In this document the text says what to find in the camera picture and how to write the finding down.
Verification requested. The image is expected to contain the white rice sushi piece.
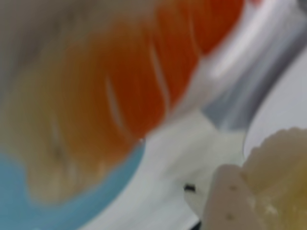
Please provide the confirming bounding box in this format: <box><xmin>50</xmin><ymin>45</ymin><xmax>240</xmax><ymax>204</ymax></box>
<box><xmin>241</xmin><ymin>128</ymin><xmax>307</xmax><ymax>230</ymax></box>

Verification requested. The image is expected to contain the orange salmon nigiri sushi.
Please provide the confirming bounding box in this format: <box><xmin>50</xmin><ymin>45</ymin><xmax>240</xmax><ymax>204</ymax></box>
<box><xmin>0</xmin><ymin>0</ymin><xmax>248</xmax><ymax>207</ymax></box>

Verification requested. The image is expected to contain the blue ceramic dish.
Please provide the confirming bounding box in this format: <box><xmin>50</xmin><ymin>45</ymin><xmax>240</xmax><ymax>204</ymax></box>
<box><xmin>0</xmin><ymin>141</ymin><xmax>147</xmax><ymax>230</ymax></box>

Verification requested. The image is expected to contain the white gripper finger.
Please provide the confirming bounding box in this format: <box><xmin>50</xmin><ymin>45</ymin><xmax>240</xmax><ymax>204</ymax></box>
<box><xmin>203</xmin><ymin>164</ymin><xmax>264</xmax><ymax>230</ymax></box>

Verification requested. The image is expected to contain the grey shiny Shinkansen body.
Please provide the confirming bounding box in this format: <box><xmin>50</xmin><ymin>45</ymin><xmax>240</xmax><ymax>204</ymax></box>
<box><xmin>201</xmin><ymin>0</ymin><xmax>307</xmax><ymax>131</ymax></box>

